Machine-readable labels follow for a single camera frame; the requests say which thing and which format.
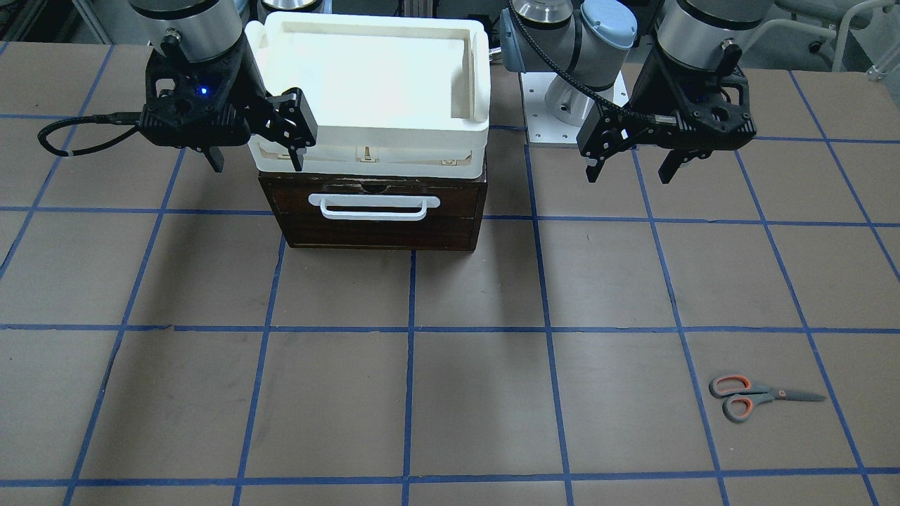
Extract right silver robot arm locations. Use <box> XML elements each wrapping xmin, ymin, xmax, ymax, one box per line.
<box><xmin>131</xmin><ymin>1</ymin><xmax>317</xmax><ymax>172</ymax></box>

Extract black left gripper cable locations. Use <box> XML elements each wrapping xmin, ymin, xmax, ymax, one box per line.
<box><xmin>501</xmin><ymin>7</ymin><xmax>676</xmax><ymax>127</ymax></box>

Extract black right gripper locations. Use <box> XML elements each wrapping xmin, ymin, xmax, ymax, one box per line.
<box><xmin>138</xmin><ymin>32</ymin><xmax>318</xmax><ymax>174</ymax></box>

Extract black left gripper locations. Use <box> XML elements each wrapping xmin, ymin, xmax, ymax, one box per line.
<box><xmin>577</xmin><ymin>43</ymin><xmax>757</xmax><ymax>185</ymax></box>

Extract grey orange scissors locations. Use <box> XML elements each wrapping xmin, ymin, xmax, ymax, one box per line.
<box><xmin>708</xmin><ymin>374</ymin><xmax>826</xmax><ymax>423</ymax></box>

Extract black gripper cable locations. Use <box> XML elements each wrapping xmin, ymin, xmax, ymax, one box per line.
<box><xmin>37</xmin><ymin>112</ymin><xmax>145</xmax><ymax>158</ymax></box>
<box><xmin>501</xmin><ymin>7</ymin><xmax>676</xmax><ymax>127</ymax></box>

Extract dark wooden drawer cabinet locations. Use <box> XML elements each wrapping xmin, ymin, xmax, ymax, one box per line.
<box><xmin>257</xmin><ymin>169</ymin><xmax>488</xmax><ymax>252</ymax></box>

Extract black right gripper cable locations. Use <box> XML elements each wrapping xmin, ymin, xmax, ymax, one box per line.
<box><xmin>37</xmin><ymin>112</ymin><xmax>145</xmax><ymax>158</ymax></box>

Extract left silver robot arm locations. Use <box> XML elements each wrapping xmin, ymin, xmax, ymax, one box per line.
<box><xmin>499</xmin><ymin>1</ymin><xmax>771</xmax><ymax>183</ymax></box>

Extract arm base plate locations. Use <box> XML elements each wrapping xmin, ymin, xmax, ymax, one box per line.
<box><xmin>520</xmin><ymin>72</ymin><xmax>593</xmax><ymax>148</ymax></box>

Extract white plastic toolbox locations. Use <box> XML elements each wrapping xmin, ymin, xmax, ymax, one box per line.
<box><xmin>245</xmin><ymin>12</ymin><xmax>491</xmax><ymax>179</ymax></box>

